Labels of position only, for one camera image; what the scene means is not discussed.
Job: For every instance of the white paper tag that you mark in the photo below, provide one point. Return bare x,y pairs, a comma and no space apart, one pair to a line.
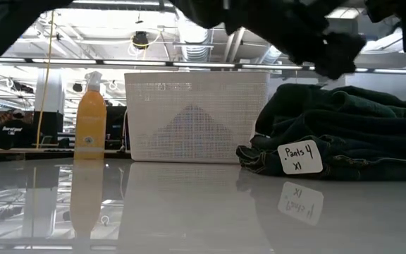
300,157

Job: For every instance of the black garment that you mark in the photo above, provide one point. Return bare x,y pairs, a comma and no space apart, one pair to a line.
277,24

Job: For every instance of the dark green button shirt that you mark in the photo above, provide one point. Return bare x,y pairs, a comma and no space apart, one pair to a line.
347,100

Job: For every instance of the black zip jacket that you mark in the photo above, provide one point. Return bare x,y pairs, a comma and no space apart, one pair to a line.
382,132

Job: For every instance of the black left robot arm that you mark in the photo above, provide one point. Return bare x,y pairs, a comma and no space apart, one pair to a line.
2,31

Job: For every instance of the white perforated laundry basket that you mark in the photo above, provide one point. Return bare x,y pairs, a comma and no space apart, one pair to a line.
196,116

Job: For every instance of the long linear ceiling light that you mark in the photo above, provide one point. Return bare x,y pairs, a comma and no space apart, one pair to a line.
136,63

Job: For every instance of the orange spray bottle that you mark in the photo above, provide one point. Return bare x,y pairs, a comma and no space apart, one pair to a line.
91,120

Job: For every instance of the small black ceiling dome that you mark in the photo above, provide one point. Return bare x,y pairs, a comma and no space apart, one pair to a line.
77,87

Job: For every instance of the person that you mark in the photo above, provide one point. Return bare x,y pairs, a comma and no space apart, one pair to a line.
14,134

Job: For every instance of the corrugated silver ceiling duct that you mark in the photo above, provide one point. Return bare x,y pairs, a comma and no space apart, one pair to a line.
196,42

